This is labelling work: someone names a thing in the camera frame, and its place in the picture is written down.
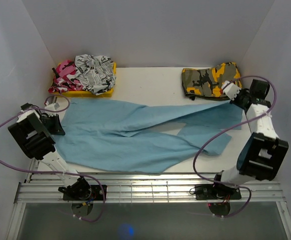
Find light blue trousers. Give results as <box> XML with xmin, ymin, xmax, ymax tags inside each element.
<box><xmin>54</xmin><ymin>98</ymin><xmax>243</xmax><ymax>174</ymax></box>

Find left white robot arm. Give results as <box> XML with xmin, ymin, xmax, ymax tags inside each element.
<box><xmin>8</xmin><ymin>103</ymin><xmax>92</xmax><ymax>200</ymax></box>

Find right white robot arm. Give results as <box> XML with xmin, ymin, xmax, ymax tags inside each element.
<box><xmin>211</xmin><ymin>79</ymin><xmax>289</xmax><ymax>199</ymax></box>

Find camouflage yellow green trousers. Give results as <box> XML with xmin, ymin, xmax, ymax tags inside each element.
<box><xmin>181</xmin><ymin>62</ymin><xmax>242</xmax><ymax>101</ymax></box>

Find pink camouflage trousers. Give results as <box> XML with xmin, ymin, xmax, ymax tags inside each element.
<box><xmin>48</xmin><ymin>60</ymin><xmax>84</xmax><ymax>94</ymax></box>

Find white black print trousers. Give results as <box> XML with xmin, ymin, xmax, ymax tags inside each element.
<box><xmin>74</xmin><ymin>54</ymin><xmax>116</xmax><ymax>96</ymax></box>

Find yellow plastic tray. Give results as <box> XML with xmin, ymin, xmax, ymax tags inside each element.
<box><xmin>52</xmin><ymin>62</ymin><xmax>118</xmax><ymax>99</ymax></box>

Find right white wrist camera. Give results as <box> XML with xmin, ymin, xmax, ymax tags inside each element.
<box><xmin>221</xmin><ymin>81</ymin><xmax>242</xmax><ymax>101</ymax></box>

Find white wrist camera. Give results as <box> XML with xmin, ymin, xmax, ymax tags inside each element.
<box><xmin>44</xmin><ymin>101</ymin><xmax>60</xmax><ymax>115</ymax></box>
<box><xmin>221</xmin><ymin>81</ymin><xmax>242</xmax><ymax>101</ymax></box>

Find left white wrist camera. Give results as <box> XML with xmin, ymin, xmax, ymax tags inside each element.
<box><xmin>44</xmin><ymin>101</ymin><xmax>60</xmax><ymax>115</ymax></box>

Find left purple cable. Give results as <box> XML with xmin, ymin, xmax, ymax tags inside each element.
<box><xmin>0</xmin><ymin>94</ymin><xmax>107</xmax><ymax>223</ymax></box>

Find aluminium rail frame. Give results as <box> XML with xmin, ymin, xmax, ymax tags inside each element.
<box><xmin>6</xmin><ymin>170</ymin><xmax>291</xmax><ymax>240</ymax></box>

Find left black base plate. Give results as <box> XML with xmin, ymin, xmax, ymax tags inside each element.
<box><xmin>58</xmin><ymin>184</ymin><xmax>108</xmax><ymax>202</ymax></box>

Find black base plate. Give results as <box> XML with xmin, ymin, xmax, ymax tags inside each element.
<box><xmin>192</xmin><ymin>183</ymin><xmax>242</xmax><ymax>200</ymax></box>
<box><xmin>58</xmin><ymin>184</ymin><xmax>108</xmax><ymax>202</ymax></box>

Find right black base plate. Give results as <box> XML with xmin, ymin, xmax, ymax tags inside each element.
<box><xmin>192</xmin><ymin>183</ymin><xmax>242</xmax><ymax>200</ymax></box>

